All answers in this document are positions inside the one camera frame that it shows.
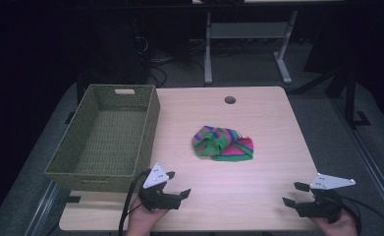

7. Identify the person's right hand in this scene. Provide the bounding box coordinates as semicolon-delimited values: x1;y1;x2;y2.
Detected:
310;209;359;236

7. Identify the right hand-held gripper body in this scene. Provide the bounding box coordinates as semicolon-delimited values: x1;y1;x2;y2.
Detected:
295;172;357;224

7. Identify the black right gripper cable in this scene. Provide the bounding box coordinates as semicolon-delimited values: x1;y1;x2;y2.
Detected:
339;195;384;236

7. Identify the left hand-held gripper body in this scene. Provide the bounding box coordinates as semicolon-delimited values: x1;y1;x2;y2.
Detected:
137;162;183;211

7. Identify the striped green pink knitted cloth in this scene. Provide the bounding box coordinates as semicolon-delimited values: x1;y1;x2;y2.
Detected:
191;125;255;162

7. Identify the grey metal floor rail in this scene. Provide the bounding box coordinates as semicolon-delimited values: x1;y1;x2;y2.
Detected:
25;179;62;236
329;97;384;228

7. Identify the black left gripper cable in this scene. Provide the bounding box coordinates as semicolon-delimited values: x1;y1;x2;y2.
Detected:
118;168;152;236

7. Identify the tangle of black floor cables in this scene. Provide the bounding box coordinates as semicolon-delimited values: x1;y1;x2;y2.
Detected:
133;34;207;89

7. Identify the black metal stand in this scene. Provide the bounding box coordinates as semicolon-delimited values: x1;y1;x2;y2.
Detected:
294;63;372;130

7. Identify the grey metal desk frame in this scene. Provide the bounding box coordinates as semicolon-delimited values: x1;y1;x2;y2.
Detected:
203;9;300;87

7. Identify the green woven basket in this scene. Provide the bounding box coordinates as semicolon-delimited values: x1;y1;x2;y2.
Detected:
43;84;161;194

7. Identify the person's left hand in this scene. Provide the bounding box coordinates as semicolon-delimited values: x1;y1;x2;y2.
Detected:
126;196;170;236

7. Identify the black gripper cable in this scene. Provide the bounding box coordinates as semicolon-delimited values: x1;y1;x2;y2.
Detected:
118;168;152;236
339;195;384;236

